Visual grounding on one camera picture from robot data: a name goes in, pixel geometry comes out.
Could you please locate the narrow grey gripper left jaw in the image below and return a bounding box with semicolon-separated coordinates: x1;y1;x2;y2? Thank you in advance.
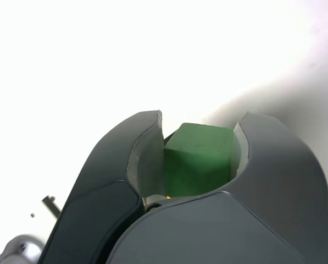
38;109;167;264

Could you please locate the green cube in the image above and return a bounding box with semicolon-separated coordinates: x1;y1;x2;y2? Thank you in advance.
163;122;236;199

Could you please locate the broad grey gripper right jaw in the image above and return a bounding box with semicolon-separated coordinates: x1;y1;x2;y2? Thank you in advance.
105;111;328;264

